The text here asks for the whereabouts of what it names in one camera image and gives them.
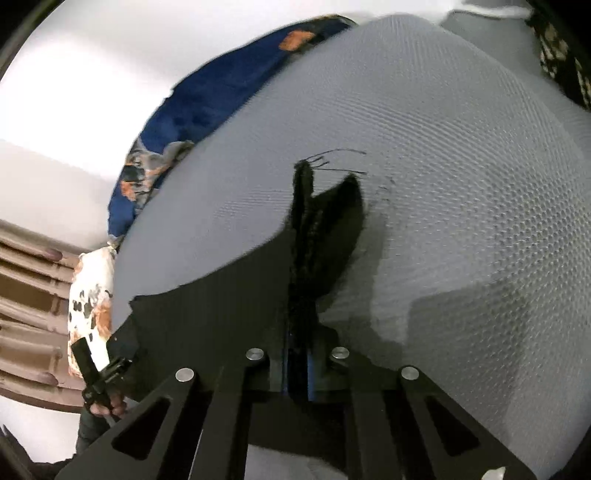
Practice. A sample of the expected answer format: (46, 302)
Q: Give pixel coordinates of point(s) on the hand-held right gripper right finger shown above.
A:
(378, 415)

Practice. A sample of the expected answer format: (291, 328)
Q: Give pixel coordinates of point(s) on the person's left hand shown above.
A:
(115, 408)

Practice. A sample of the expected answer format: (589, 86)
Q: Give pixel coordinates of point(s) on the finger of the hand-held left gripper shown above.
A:
(117, 367)
(85, 360)

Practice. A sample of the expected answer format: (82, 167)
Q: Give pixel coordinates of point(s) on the white floral pillow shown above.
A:
(90, 295)

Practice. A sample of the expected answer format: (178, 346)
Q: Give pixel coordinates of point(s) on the grey cushion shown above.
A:
(485, 32)

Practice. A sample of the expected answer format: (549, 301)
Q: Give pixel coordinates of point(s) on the blue floral blanket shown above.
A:
(207, 115)

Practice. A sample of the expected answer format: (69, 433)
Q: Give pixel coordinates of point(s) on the person's left forearm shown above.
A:
(92, 434)

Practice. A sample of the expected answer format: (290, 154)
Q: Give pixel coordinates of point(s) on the black and cream striped knit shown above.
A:
(563, 50)

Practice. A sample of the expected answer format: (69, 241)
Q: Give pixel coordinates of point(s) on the black pants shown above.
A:
(231, 323)

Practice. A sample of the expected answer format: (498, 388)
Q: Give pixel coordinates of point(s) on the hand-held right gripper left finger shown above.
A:
(221, 415)

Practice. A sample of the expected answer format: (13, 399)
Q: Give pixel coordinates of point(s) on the pink curtain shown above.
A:
(32, 286)

